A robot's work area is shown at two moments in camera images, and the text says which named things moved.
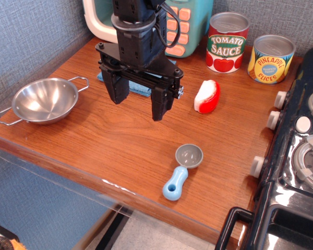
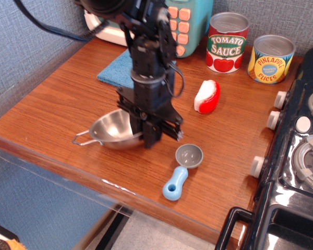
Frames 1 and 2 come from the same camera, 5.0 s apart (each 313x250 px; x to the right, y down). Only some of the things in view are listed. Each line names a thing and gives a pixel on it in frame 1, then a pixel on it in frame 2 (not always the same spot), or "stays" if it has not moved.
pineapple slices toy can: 271,59 stays
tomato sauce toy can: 227,34 stays
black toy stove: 288,212 stays
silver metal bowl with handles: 43,101 → 113,129
